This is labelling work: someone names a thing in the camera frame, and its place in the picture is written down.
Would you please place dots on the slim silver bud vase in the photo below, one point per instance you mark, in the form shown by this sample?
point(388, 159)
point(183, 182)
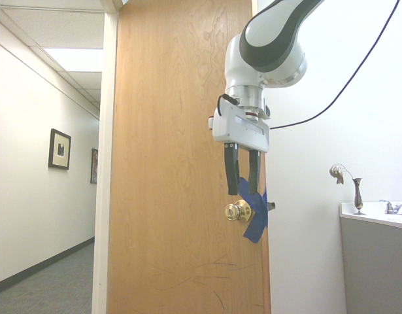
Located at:
point(359, 198)

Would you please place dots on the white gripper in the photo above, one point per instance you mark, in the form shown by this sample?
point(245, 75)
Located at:
point(240, 129)

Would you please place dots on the white vanity countertop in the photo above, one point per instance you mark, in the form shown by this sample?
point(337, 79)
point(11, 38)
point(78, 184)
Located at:
point(374, 212)

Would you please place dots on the blue painter's tape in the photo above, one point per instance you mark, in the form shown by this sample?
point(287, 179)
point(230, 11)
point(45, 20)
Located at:
point(254, 209)

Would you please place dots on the brass door knob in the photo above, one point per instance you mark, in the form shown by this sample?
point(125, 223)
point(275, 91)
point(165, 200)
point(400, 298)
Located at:
point(236, 212)

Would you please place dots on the large black framed picture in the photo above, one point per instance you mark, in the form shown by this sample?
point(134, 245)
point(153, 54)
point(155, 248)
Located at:
point(59, 149)

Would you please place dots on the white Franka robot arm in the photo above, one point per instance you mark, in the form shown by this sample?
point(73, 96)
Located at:
point(269, 39)

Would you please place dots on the small dark framed picture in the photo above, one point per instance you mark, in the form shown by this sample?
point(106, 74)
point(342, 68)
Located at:
point(94, 165)

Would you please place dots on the white door frame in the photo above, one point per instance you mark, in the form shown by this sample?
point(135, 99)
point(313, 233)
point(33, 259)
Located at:
point(104, 163)

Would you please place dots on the grey vanity cabinet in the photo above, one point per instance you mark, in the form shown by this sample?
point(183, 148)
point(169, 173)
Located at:
point(374, 265)

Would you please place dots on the chrome sink faucet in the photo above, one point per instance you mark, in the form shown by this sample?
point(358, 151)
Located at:
point(395, 207)

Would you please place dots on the ceiling light panel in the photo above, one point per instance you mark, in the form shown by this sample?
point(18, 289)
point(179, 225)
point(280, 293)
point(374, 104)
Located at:
point(74, 57)

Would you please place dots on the light wooden door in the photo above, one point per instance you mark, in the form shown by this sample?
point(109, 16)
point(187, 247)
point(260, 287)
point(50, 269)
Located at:
point(174, 163)

